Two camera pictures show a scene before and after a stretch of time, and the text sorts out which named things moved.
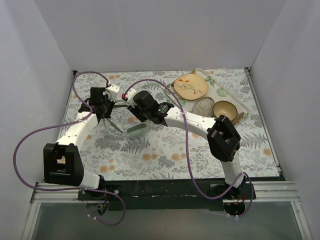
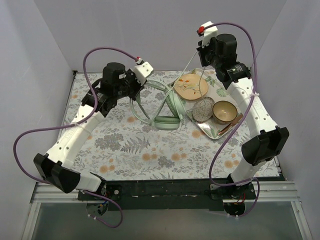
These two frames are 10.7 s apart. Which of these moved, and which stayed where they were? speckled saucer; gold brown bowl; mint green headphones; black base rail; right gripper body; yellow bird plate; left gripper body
Moved: left gripper body; mint green headphones; right gripper body
Stayed: yellow bird plate; black base rail; gold brown bowl; speckled saucer
